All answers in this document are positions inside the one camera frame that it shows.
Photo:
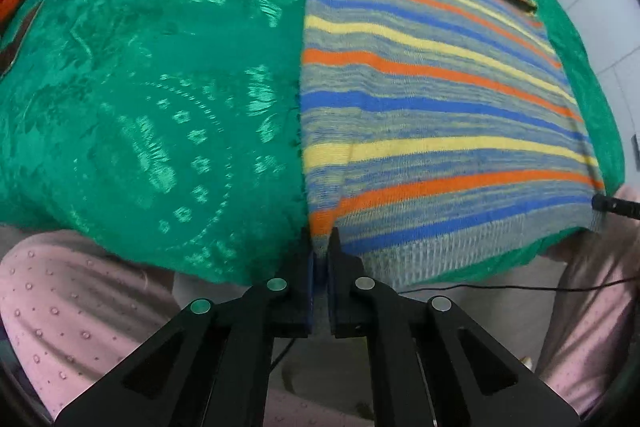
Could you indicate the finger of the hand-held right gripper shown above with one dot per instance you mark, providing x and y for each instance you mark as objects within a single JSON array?
[{"x": 615, "y": 206}]

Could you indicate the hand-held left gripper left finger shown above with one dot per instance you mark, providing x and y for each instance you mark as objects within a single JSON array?
[{"x": 311, "y": 279}]

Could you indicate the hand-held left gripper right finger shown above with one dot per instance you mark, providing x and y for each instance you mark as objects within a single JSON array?
[{"x": 331, "y": 279}]

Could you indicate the striped knit sweater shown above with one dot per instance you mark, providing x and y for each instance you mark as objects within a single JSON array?
[{"x": 425, "y": 97}]

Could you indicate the white wardrobe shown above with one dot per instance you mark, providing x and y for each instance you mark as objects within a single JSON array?
[{"x": 595, "y": 7}]

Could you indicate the pink dotted pants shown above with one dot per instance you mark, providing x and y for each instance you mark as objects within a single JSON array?
[{"x": 75, "y": 307}]

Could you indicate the green patterned blanket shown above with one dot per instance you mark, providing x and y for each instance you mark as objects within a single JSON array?
[{"x": 150, "y": 82}]

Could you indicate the black smartphone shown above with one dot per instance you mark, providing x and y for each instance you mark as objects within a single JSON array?
[{"x": 20, "y": 39}]

